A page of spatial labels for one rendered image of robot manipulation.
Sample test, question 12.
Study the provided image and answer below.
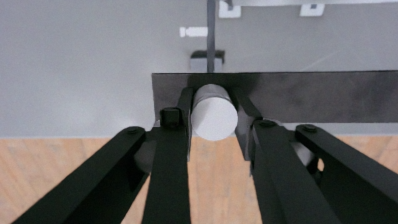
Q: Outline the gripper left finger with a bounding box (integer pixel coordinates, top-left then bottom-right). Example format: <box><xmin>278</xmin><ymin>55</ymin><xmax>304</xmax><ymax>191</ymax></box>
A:
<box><xmin>10</xmin><ymin>88</ymin><xmax>193</xmax><ymax>224</ymax></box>

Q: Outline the white cylinder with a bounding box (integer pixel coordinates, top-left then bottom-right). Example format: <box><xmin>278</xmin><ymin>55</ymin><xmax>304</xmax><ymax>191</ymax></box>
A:
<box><xmin>191</xmin><ymin>84</ymin><xmax>238</xmax><ymax>141</ymax></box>

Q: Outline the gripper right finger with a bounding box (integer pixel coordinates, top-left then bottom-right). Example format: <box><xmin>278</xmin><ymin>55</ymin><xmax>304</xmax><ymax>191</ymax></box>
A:
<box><xmin>230</xmin><ymin>87</ymin><xmax>398</xmax><ymax>224</ymax></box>

